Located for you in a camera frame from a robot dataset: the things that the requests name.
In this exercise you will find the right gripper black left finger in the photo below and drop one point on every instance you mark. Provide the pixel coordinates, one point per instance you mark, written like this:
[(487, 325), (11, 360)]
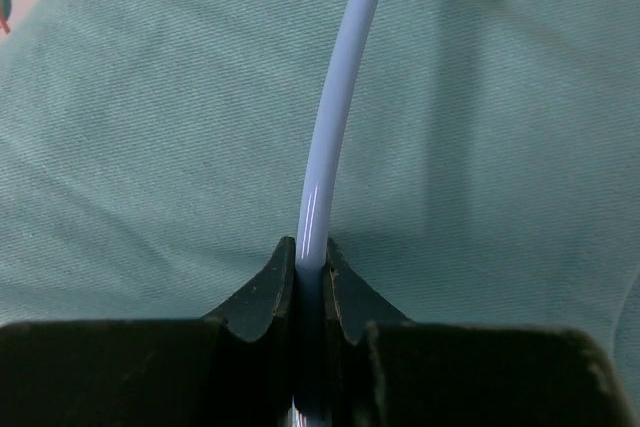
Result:
[(229, 367)]

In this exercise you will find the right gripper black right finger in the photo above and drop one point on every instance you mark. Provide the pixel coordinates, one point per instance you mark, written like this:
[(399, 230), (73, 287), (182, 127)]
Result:
[(384, 369)]

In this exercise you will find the blue plastic hanger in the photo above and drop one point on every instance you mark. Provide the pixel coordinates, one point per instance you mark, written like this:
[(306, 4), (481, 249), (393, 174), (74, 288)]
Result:
[(309, 396)]

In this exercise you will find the light blue trousers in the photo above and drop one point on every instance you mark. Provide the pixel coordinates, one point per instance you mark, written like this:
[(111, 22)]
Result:
[(153, 154)]

